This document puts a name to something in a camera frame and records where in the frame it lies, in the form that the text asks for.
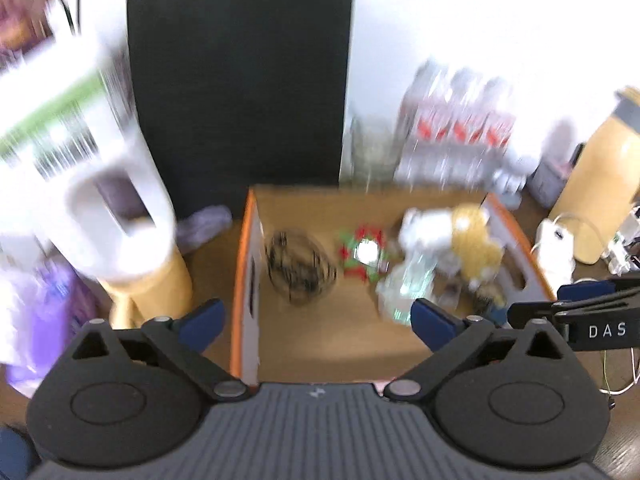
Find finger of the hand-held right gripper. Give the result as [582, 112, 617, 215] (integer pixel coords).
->
[556, 276, 640, 306]
[507, 294, 640, 332]

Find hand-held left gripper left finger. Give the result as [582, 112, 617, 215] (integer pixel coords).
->
[67, 298, 251, 403]

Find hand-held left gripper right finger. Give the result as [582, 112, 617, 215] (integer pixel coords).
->
[385, 298, 581, 403]

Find iridescent plastic bag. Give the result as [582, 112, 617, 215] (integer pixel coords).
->
[376, 254, 451, 326]

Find yellow and white plush toy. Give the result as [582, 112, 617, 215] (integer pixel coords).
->
[399, 203, 505, 293]

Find red green ribbon flower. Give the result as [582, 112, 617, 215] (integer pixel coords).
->
[336, 224, 392, 282]

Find black earphone cable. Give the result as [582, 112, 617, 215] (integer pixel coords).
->
[264, 229, 340, 307]

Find red cardboard box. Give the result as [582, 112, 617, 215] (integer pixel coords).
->
[229, 185, 575, 387]

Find yellow mug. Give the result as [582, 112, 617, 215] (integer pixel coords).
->
[96, 242, 194, 332]

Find yellow thermos jug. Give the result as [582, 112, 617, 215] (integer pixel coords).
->
[551, 87, 640, 266]

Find grey small box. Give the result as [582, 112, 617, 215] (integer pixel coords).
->
[526, 144, 587, 208]

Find white round speaker toy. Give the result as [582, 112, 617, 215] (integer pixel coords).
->
[492, 120, 581, 212]

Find purple tissue pack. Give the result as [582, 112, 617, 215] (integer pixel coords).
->
[0, 254, 103, 401]

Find clear water bottle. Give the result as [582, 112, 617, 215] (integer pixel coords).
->
[440, 67, 488, 192]
[394, 60, 453, 190]
[477, 76, 517, 193]

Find clear glass cup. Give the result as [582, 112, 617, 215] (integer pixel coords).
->
[349, 115, 402, 188]

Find white detergent bottle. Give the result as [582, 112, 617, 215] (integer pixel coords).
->
[0, 35, 179, 282]

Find dark flat case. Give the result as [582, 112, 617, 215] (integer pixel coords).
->
[0, 424, 37, 480]

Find black chair back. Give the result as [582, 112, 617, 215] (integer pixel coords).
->
[126, 0, 355, 222]

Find white charger with cable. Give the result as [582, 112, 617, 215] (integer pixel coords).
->
[536, 214, 608, 283]

